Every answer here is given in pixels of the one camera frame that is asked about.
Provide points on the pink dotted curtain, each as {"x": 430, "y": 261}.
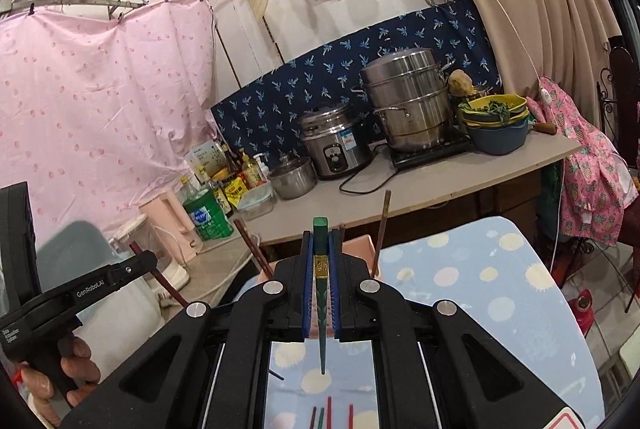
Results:
{"x": 98, "y": 116}

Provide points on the navy floral cloth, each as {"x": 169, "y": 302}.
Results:
{"x": 263, "y": 117}

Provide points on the green chopstick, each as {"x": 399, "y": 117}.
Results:
{"x": 321, "y": 418}
{"x": 321, "y": 277}

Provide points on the blue and yellow stacked basins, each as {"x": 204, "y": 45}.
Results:
{"x": 496, "y": 124}

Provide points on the green dish soap bottle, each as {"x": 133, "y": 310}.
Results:
{"x": 200, "y": 204}

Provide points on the pink electric kettle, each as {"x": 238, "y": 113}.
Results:
{"x": 173, "y": 226}

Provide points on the stacked steel steamer pot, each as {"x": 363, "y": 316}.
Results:
{"x": 408, "y": 92}

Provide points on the white dish rack bin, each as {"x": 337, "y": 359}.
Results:
{"x": 116, "y": 322}

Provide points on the pink pineapple apron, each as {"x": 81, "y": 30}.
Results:
{"x": 597, "y": 185}

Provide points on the silver rice cooker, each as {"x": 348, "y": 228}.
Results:
{"x": 334, "y": 142}

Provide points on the small steel lidded pot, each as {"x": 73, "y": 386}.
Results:
{"x": 293, "y": 178}

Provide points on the glass blender jar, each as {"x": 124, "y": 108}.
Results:
{"x": 142, "y": 232}

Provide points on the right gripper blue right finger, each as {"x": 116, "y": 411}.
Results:
{"x": 335, "y": 251}

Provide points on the clear food container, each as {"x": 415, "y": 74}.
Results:
{"x": 256, "y": 202}

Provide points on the soy sauce bottle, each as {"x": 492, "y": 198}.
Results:
{"x": 221, "y": 198}

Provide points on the white paper box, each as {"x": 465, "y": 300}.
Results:
{"x": 209, "y": 156}

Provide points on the light blue planet tablecloth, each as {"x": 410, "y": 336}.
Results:
{"x": 515, "y": 300}

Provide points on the pink perforated utensil holder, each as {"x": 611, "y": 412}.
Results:
{"x": 361, "y": 247}

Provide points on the black induction cooker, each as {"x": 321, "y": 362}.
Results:
{"x": 454, "y": 143}

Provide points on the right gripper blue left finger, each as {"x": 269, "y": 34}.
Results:
{"x": 308, "y": 294}

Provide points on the brown chopstick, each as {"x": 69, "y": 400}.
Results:
{"x": 254, "y": 249}
{"x": 381, "y": 233}

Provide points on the yellow seasoning packet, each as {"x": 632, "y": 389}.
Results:
{"x": 235, "y": 189}

